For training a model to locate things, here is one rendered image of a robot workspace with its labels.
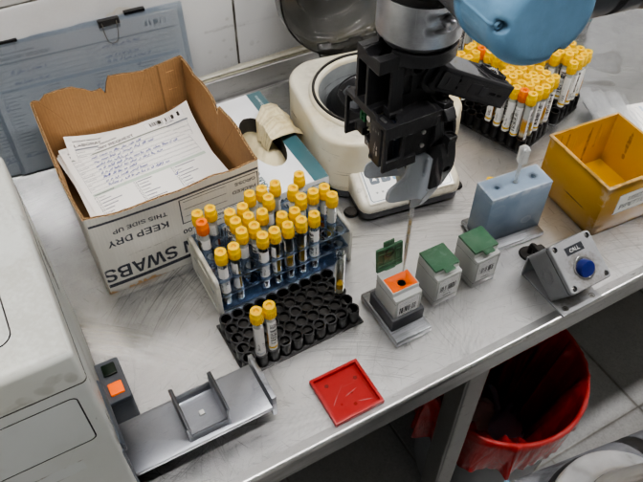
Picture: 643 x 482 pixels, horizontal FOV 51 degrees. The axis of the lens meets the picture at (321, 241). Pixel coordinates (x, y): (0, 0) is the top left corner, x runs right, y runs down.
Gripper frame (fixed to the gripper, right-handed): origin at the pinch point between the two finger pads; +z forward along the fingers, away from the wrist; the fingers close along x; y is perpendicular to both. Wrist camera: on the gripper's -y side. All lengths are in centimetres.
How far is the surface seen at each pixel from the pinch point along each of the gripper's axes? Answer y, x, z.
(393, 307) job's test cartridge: 2.0, 1.6, 18.1
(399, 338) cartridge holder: 2.0, 3.6, 22.3
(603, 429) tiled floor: -68, 7, 111
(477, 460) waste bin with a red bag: -19, 8, 75
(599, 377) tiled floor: -78, -5, 111
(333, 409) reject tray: 14.3, 7.8, 23.5
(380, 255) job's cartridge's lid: 1.4, -3.1, 13.1
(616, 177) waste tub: -46, -5, 23
